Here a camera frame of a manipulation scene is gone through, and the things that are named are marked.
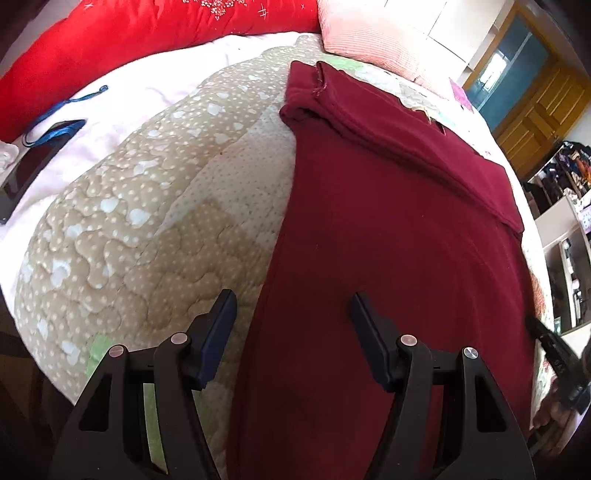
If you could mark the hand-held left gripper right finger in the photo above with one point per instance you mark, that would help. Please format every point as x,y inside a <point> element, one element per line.
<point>370,342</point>

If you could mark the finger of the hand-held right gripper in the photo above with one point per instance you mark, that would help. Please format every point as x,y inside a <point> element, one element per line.
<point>541,333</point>

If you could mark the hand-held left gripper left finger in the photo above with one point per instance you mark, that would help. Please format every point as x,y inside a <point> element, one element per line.
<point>216,342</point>

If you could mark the dark red garment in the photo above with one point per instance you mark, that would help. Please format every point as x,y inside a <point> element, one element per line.
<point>369,221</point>

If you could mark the pile of hanging clothes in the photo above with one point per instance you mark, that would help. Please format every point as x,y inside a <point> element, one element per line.
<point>563,170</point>

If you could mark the person's right hand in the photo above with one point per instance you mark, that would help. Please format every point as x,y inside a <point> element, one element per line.
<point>552,411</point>

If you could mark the white shelf unit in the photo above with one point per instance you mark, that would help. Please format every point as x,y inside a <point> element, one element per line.
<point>563,258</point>

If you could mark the beige quilted dotted blanket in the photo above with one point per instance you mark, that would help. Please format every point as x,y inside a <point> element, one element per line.
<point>152,221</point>

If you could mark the wooden glass-panel door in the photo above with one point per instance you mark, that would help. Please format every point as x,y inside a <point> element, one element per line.
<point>521,87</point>

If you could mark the pink paper card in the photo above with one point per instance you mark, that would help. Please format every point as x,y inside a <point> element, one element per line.
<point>460,96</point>

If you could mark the black smartphone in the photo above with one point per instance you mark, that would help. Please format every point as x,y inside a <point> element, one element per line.
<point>32,166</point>

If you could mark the white crumpled cloth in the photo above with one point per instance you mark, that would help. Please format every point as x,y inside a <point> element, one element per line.
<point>7,156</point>

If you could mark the pink striped pillow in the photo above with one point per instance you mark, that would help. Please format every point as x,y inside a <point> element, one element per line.
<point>369,37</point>

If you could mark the red embroidered quilt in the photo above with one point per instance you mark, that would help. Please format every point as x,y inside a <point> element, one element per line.
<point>120,41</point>

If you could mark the white wardrobe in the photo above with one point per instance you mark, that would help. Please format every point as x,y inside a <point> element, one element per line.
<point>457,27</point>

